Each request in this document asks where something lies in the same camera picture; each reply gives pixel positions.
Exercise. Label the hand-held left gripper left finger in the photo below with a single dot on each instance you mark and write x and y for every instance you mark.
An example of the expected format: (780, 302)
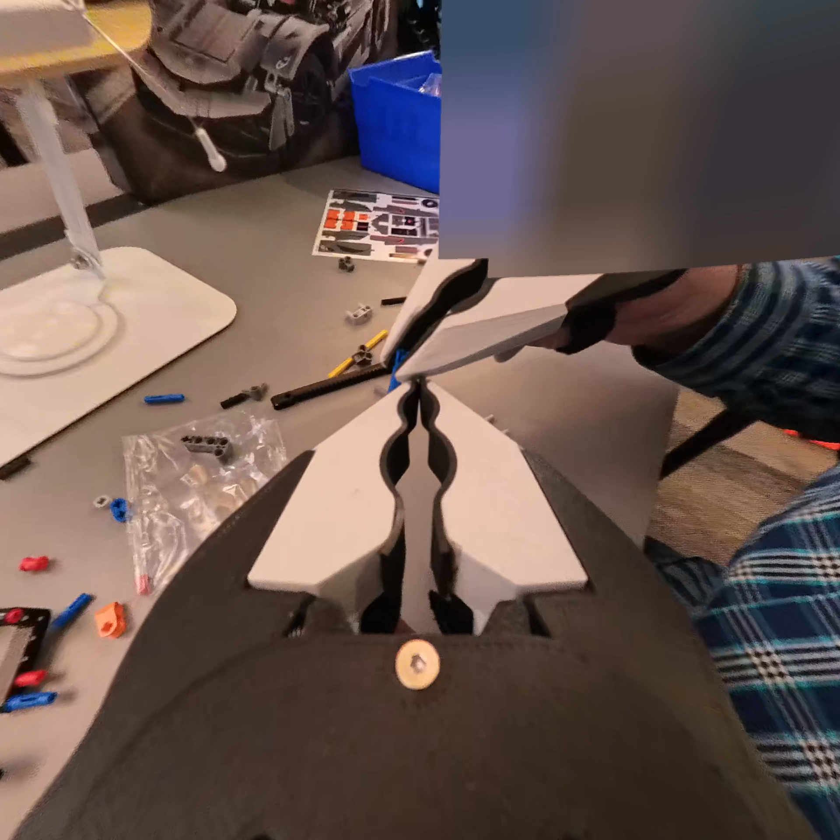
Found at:
(321, 525)

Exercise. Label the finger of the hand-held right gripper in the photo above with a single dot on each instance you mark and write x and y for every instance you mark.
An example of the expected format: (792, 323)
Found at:
(410, 315)
(485, 334)

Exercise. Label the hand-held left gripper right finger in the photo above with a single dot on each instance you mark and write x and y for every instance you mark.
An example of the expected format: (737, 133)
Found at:
(512, 525)

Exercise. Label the person's right forearm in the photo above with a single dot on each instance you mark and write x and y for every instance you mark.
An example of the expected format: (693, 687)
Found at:
(774, 341)

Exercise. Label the light grey lego connector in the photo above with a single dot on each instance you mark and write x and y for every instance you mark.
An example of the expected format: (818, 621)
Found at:
(359, 313)

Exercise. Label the black lego cross connector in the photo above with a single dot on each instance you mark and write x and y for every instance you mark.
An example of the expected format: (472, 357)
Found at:
(361, 355)

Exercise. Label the dark grey lego pin connector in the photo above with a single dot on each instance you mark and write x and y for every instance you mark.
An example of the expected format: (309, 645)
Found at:
(346, 264)

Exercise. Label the yellow lego axle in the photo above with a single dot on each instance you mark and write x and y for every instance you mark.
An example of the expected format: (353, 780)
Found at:
(341, 366)

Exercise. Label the black lego gear rack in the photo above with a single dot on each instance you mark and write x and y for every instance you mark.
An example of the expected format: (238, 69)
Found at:
(328, 387)

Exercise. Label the dark grey lego angle beam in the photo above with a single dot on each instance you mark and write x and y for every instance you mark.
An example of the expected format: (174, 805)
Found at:
(207, 446)

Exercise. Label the black lego pin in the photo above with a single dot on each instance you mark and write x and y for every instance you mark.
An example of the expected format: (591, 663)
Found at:
(233, 401)

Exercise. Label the red lego pin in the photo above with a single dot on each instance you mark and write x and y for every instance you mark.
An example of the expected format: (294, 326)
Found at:
(143, 584)

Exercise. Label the blue lego axle connector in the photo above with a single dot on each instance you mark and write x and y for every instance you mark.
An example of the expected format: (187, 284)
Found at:
(120, 510)

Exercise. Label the long blue lego pin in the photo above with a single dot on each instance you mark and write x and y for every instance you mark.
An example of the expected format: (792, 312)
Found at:
(164, 398)

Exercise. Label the orange lego connector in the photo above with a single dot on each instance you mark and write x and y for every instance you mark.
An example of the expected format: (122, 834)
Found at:
(110, 620)

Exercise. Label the red lego connector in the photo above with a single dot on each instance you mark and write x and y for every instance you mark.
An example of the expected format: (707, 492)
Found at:
(34, 563)

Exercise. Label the person's right hand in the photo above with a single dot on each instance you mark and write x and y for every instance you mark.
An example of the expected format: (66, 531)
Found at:
(682, 308)

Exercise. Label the sticker sheet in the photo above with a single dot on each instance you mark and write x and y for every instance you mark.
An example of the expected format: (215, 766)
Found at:
(374, 226)

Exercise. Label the clear plastic zip bag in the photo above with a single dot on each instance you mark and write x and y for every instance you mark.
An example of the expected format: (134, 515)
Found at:
(197, 499)

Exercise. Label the black chair leg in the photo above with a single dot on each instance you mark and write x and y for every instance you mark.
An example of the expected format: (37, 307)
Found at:
(695, 446)

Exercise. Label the blue storage bin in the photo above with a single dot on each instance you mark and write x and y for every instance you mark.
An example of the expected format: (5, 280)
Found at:
(394, 118)

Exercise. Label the person's blue plaid shirt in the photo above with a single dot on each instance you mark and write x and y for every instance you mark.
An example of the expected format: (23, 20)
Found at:
(787, 656)

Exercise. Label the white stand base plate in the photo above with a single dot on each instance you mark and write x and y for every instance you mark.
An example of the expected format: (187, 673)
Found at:
(164, 308)

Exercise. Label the black base plate tab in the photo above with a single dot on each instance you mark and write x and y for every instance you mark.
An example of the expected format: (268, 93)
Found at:
(14, 467)

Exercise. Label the black lego frame assembly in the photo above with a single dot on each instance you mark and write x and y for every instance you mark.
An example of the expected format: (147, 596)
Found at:
(26, 649)

